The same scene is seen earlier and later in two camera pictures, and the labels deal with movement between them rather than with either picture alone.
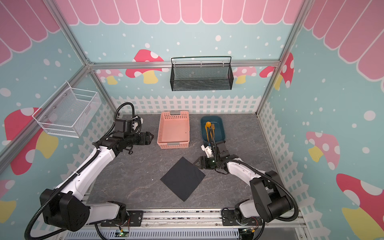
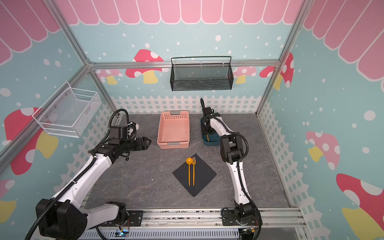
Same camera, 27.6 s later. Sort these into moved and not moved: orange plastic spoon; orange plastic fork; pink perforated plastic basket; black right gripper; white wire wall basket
Moved: orange plastic fork; orange plastic spoon; black right gripper
Not moved: pink perforated plastic basket; white wire wall basket
